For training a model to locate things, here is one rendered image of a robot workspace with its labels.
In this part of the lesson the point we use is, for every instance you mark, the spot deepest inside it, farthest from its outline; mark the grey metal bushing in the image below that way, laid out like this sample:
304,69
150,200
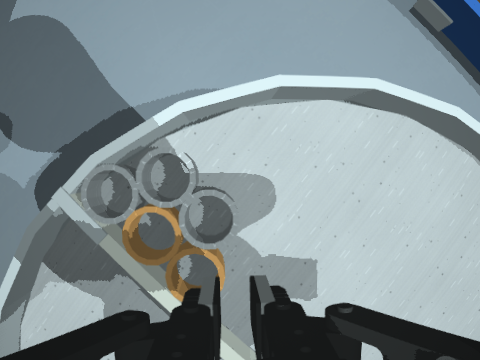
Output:
143,177
208,241
91,194

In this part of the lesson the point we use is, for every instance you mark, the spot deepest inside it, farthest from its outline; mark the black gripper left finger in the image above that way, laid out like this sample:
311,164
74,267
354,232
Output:
193,332

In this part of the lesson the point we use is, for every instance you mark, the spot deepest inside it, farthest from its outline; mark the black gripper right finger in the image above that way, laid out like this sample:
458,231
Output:
346,326

